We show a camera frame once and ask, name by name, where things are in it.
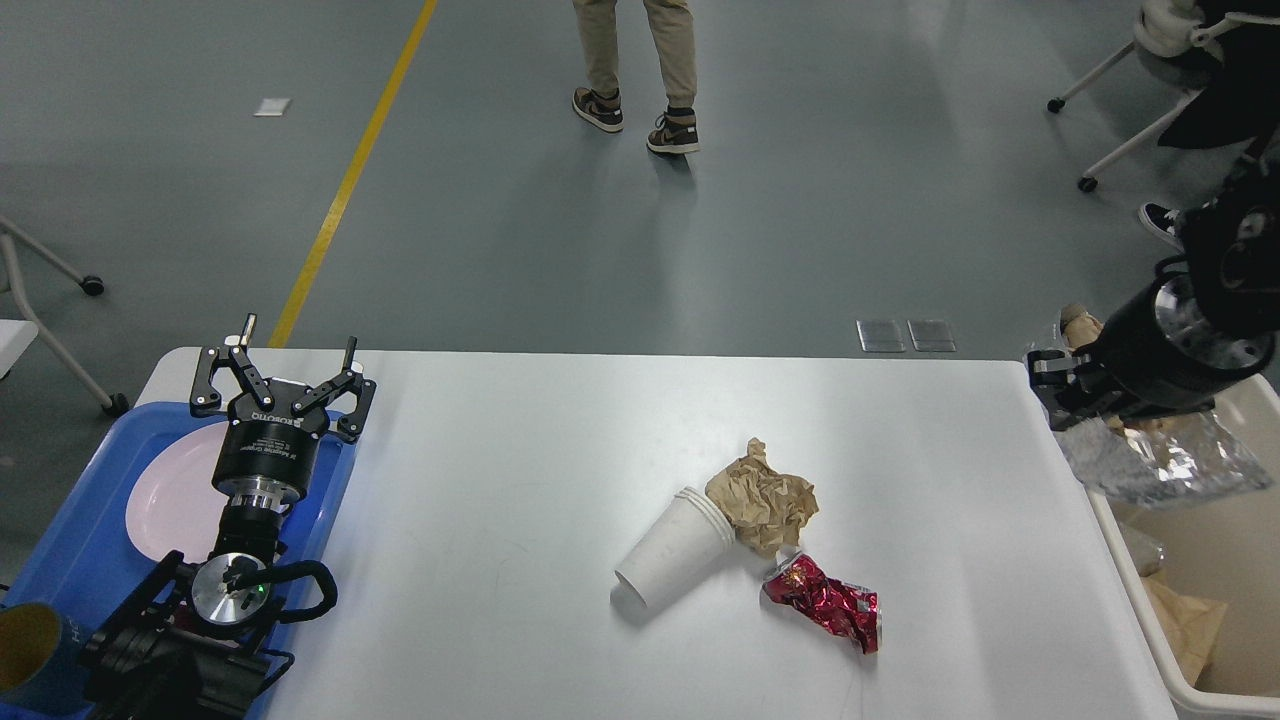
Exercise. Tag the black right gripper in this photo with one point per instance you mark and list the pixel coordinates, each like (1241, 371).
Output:
(1171, 350)

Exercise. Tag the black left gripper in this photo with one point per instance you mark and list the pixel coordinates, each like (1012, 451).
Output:
(268, 450)

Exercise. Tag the brown paper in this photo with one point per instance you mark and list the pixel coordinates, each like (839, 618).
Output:
(1080, 325)
(767, 509)

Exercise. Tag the foil ball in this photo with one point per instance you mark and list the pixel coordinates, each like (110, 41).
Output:
(1138, 453)

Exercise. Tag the pink plate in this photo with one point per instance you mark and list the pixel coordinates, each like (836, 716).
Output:
(175, 504)

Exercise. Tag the aluminium foil tray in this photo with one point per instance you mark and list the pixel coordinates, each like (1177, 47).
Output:
(1146, 552)

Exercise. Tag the brown paper bag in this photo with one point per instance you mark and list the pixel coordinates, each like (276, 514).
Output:
(1191, 625)

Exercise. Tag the crushed red can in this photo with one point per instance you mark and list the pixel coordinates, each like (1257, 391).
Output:
(842, 609)

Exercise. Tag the teal mug yellow inside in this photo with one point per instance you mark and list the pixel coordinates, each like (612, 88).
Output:
(41, 668)

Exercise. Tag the white paper cups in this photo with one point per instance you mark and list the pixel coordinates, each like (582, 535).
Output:
(677, 550)

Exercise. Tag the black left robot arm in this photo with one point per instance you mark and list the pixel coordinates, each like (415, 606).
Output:
(191, 640)

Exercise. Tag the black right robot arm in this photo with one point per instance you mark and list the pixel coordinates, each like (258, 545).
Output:
(1231, 243)

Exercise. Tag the black sneaker at right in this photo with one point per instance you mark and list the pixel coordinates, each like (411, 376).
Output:
(1163, 223)

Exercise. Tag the metal floor socket plate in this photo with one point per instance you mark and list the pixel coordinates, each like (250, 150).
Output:
(880, 337)

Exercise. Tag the beige plastic bin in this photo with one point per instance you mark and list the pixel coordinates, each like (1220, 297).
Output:
(1223, 550)

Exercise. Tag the blue plastic tray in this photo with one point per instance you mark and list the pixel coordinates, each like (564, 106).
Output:
(86, 564)

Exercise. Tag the white office chair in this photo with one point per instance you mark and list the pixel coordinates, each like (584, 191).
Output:
(1210, 66)

